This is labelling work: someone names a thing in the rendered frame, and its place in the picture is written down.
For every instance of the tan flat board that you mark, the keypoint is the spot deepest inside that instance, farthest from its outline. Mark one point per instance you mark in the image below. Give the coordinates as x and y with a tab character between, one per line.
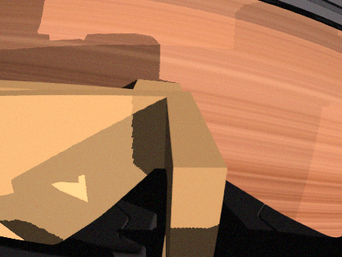
140	85

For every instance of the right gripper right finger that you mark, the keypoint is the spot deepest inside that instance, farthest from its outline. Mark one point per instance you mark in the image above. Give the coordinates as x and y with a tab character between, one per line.
249	228

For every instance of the tan wooden tray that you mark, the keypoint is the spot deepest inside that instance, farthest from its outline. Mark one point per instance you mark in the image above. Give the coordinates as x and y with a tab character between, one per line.
67	156

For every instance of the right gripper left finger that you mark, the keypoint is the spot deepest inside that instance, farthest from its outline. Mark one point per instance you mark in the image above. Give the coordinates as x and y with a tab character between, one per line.
134	226

